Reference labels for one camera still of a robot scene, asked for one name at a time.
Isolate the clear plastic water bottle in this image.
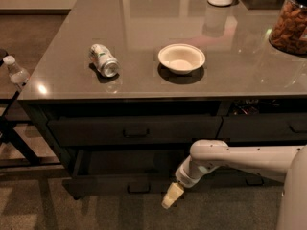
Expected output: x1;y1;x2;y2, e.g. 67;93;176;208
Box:
3;56;30;92

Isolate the drawer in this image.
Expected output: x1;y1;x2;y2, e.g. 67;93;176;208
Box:
201;168;282;187
47;115;222;147
62;149;185;199
217;113;307;143

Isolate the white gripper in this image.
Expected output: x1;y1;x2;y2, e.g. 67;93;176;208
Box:
161;155;219;209

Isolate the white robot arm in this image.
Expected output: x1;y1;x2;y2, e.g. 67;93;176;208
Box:
162;140;307;230

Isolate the white paper bowl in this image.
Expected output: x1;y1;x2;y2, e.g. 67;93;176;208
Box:
158;43;205;75

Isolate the dark side table frame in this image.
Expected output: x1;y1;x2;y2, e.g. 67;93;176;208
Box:
0;86;59;168

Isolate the dark drawer cabinet frame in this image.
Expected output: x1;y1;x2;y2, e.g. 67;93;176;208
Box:
18;95;307;201

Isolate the glass jar of nuts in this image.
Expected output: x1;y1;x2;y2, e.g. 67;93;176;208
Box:
269;0;307;55

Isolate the silver soda can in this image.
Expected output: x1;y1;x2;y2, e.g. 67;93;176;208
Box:
89;44;119;78

